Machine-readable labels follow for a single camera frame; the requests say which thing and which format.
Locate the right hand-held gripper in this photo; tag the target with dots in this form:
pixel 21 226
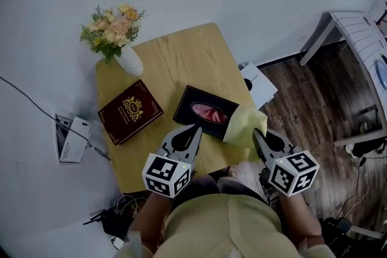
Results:
pixel 293 173

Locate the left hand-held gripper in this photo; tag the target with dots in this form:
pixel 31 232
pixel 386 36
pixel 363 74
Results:
pixel 166 175

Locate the black tissue box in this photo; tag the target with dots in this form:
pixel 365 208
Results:
pixel 184 111

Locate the pale yellow cloth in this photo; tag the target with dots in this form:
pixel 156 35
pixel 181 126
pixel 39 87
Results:
pixel 245 124

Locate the person's right forearm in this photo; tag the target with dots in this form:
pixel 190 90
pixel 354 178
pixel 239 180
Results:
pixel 302 220

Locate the person's left forearm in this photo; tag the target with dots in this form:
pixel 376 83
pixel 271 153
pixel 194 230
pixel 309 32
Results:
pixel 151 220

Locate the white floor box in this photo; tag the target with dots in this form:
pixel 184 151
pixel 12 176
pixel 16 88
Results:
pixel 263 87

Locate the white wiring box cover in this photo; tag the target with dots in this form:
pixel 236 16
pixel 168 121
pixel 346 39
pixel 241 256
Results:
pixel 75 142

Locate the person's legs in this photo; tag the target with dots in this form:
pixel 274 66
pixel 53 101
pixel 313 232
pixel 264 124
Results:
pixel 236 187

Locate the maroon book with gold print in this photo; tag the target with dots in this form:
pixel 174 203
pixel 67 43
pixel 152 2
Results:
pixel 130 111

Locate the person's pale yellow top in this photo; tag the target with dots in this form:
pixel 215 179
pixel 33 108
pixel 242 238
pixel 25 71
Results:
pixel 226 226

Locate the black bag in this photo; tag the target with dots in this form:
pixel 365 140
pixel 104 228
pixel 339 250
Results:
pixel 369 148

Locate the white textured vase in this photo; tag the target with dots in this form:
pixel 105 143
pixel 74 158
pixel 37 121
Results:
pixel 130 62

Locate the black router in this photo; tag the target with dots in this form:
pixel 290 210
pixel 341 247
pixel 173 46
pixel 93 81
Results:
pixel 116 222

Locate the black device with grey tube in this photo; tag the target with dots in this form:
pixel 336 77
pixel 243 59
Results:
pixel 335 229

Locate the white modem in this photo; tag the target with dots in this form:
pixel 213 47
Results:
pixel 118 243

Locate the blue plate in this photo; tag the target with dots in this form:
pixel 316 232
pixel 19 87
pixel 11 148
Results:
pixel 381 72

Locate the peach and yellow flower bouquet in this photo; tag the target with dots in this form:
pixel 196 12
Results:
pixel 112 30

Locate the white desk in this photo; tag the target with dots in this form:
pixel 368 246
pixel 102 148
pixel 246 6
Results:
pixel 356 36

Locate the open wall wiring box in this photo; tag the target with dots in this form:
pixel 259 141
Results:
pixel 60 136

